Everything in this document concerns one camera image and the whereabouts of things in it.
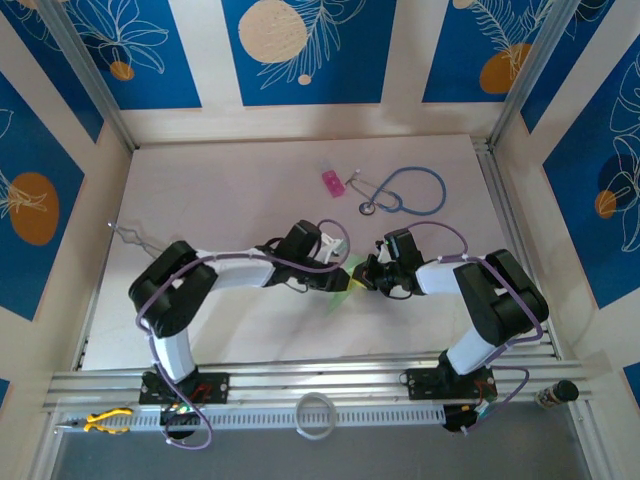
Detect light green paper sheet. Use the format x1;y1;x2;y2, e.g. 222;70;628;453
323;253;365;315

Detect blue stethoscope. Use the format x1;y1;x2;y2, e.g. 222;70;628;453
348;166;448;218

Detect small pink bottle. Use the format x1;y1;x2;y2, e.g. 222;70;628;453
314;158;347;200

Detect white tape roll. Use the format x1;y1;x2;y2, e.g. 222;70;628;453
293;392;337;441

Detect black controller board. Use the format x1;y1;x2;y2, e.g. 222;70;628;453
158;403;205;442
442;402;494;435

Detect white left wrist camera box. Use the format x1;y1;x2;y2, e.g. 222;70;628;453
319;231;348;262

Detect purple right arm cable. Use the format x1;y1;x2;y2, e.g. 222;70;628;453
407;221;546;436

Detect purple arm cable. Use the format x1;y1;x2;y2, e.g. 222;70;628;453
407;221;546;436
135;218;351;450

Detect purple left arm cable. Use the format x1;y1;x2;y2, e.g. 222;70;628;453
135;218;351;450

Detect aluminium mounting rail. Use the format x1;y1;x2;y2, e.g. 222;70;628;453
42;349;596;416

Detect aluminium side rail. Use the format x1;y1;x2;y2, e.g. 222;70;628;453
472;138;564;361
72;239;111;372

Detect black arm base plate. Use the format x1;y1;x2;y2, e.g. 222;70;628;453
138;372;231;406
405;367;497;401

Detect metal wire tongs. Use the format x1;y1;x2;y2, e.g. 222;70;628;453
108;222;164;256

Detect white slotted cable duct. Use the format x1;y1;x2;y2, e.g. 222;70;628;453
52;403;447;434

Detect aluminium frame post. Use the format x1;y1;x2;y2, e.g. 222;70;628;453
487;0;591;147
35;0;139;152

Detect yellow handled pliers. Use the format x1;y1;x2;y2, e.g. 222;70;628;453
54;407;135;435

